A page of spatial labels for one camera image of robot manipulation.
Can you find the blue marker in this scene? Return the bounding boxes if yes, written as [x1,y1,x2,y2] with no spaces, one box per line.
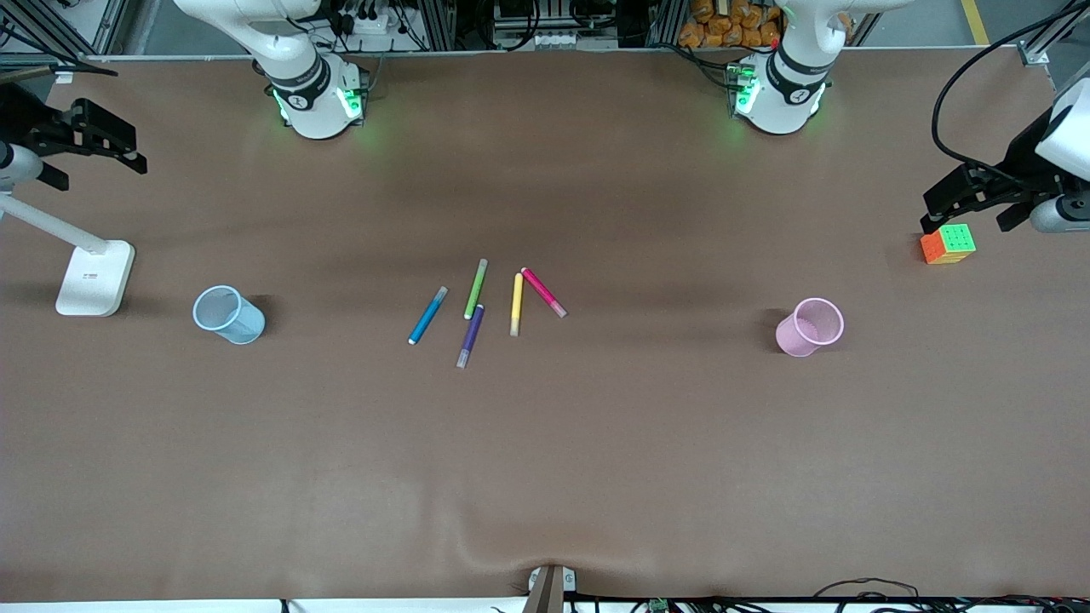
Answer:
[408,286,449,346]

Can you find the pink marker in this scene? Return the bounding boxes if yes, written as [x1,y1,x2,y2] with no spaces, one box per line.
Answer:
[520,266,568,319]

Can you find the colourful puzzle cube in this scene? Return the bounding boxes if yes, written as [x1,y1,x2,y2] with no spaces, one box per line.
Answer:
[920,223,978,266]

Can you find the white desk lamp stand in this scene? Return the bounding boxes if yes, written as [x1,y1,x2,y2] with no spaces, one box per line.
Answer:
[0,194,135,318]

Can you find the light blue mesh cup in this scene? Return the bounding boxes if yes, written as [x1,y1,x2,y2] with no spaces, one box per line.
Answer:
[192,285,267,346]

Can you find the pink mesh cup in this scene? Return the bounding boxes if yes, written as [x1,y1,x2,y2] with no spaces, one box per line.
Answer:
[775,297,846,358]

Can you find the white power strip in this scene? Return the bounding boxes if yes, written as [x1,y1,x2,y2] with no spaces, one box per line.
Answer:
[336,4,401,35]

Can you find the orange snack bags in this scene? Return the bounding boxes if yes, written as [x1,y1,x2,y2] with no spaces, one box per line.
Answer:
[679,0,784,49]

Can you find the green marker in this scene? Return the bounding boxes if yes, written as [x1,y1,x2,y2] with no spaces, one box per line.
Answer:
[463,259,490,321]

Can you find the purple marker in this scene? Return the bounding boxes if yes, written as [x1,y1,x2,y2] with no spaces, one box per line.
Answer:
[456,304,485,370]

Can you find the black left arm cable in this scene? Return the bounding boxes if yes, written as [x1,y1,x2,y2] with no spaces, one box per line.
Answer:
[931,4,1090,184]

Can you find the aluminium corner frame rail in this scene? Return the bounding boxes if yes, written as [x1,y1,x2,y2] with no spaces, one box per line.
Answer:
[1018,0,1090,67]

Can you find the aluminium frame post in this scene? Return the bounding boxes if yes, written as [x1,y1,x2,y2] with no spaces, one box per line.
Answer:
[651,0,682,48]
[422,0,456,50]

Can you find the black loose cable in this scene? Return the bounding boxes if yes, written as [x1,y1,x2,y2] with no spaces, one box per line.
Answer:
[813,577,1090,613]

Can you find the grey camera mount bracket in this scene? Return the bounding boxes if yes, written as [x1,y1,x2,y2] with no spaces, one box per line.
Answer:
[521,564,577,613]

